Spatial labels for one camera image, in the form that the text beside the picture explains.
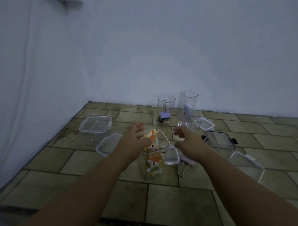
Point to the large rectangular clear container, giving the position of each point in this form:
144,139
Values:
218,150

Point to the round clear jar with clips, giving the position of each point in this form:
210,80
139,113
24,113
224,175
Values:
166,99

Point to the medium clear container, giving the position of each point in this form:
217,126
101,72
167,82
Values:
248,166

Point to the small square clear container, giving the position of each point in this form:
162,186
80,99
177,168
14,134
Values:
189,121

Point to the person's right forearm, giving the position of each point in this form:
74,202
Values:
244,191

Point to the large clear container two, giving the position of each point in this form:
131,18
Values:
109,144

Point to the person's left hand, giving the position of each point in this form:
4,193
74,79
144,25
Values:
132,144

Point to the wide square clear container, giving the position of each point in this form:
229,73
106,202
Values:
94,138
104,156

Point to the person's left forearm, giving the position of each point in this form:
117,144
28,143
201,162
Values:
81,193

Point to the person's right hand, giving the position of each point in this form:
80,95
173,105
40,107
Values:
191,145

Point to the pile of black binder clips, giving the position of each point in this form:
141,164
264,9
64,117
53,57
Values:
163,120

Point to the black-rimmed clear lid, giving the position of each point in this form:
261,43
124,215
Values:
221,138

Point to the yellow snack packet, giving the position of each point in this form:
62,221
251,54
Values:
149,133

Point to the pink binder clip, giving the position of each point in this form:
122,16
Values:
187,160

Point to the purple binder clip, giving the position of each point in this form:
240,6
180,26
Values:
165,115

